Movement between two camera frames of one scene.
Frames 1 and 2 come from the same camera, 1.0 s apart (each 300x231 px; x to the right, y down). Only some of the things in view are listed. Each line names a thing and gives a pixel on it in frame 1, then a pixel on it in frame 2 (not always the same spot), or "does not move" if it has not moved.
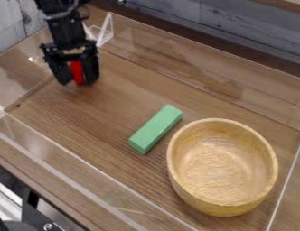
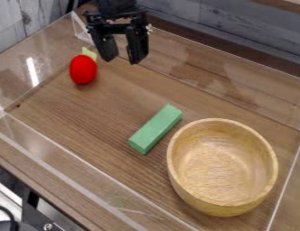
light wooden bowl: x=221 y=167 does not move
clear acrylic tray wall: x=181 y=143 does not move
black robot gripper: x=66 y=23 -> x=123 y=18
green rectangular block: x=155 y=129 does not move
